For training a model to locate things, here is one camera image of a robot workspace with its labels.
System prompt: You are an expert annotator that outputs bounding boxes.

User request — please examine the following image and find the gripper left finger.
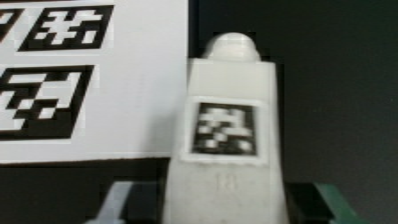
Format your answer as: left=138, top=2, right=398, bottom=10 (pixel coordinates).
left=82, top=181, right=160, bottom=224

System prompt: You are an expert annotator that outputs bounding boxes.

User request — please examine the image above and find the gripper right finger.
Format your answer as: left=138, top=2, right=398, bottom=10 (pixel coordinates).
left=286, top=182, right=364, bottom=224

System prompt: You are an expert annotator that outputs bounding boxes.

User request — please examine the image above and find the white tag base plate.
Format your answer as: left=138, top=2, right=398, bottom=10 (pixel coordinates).
left=0, top=0, right=188, bottom=164

